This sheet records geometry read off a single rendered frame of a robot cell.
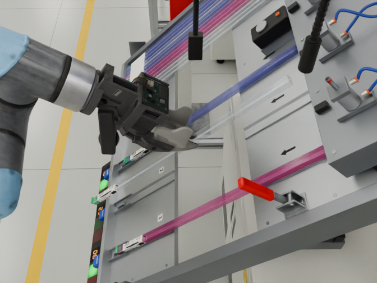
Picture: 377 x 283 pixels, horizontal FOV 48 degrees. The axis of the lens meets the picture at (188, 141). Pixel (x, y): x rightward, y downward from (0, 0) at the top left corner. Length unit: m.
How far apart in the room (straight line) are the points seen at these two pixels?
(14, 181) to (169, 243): 0.31
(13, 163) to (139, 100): 0.20
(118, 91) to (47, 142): 1.45
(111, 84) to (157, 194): 0.31
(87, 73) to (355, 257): 0.75
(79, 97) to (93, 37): 1.95
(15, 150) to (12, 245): 1.22
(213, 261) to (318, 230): 0.17
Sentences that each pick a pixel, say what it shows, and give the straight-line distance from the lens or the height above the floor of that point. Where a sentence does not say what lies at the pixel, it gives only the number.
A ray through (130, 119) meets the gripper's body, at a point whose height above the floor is 1.07.
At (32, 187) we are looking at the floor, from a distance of 1.95.
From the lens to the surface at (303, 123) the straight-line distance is 0.68.
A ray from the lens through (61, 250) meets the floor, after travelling 1.77.
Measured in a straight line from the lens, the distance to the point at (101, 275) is 0.89.
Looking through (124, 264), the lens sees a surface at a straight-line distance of 0.88.
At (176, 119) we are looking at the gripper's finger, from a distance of 0.73.
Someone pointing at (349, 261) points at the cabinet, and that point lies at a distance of 1.08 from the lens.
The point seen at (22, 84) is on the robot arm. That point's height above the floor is 1.15.
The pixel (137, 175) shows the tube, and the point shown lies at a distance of 0.83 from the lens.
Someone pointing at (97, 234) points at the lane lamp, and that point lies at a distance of 1.02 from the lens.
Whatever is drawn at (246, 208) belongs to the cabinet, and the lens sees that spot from 1.08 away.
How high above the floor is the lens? 1.56
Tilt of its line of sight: 52 degrees down
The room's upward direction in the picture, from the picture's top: straight up
